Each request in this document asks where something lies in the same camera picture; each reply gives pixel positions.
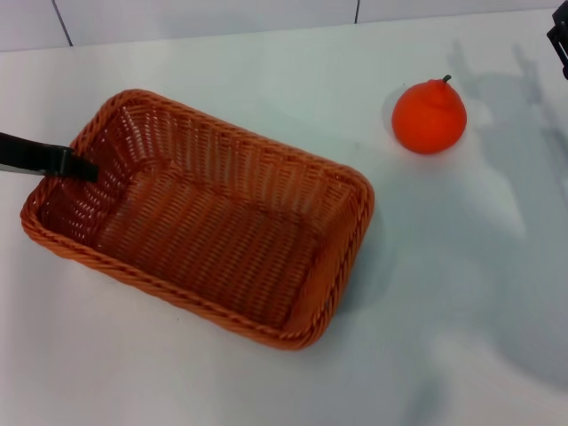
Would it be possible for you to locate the orange toy fruit with stem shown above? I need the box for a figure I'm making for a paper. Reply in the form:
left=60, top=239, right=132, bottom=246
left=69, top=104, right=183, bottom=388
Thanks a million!
left=390, top=74, right=469, bottom=155

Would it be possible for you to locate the orange woven plastic basket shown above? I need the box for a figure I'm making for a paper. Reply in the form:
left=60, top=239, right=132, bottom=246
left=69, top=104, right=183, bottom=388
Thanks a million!
left=20, top=89, right=376, bottom=352

